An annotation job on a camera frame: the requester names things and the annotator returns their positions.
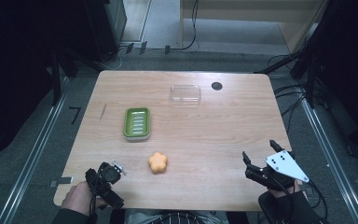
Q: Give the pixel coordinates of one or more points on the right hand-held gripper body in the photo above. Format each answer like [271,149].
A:
[281,165]

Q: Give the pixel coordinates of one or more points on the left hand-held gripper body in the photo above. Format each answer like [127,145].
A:
[105,174]

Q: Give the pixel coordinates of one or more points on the orange flower-shaped soap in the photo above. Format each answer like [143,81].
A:
[158,162]

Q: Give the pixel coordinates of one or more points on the green soap dish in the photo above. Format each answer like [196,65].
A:
[136,123]

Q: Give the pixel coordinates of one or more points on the person's right hand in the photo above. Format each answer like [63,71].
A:
[287,193]

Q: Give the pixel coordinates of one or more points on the person's left hand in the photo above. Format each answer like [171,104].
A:
[77,199]

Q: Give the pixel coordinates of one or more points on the black round table grommet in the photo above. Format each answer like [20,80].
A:
[217,86]

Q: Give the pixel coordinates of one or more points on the black metal stand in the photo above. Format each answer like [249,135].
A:
[56,77]
[304,62]

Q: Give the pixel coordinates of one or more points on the clear plastic lid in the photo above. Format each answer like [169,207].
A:
[185,94]

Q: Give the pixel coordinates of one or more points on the light wooden shelf unit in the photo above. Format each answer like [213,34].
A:
[254,18]

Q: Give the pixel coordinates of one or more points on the dark cabinet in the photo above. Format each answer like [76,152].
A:
[105,28]

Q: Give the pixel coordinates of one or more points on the small grey metal bracket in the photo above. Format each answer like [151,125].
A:
[62,180]

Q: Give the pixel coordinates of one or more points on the metal floor rail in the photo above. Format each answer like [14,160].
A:
[332,161]
[34,155]

